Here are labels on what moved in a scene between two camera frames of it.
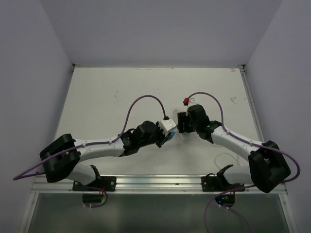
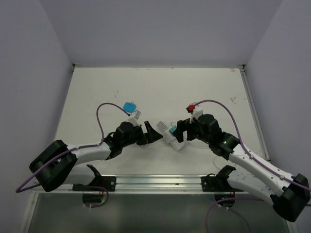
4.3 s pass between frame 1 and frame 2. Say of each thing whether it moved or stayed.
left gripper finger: moved
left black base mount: stayed
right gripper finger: moved
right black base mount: stayed
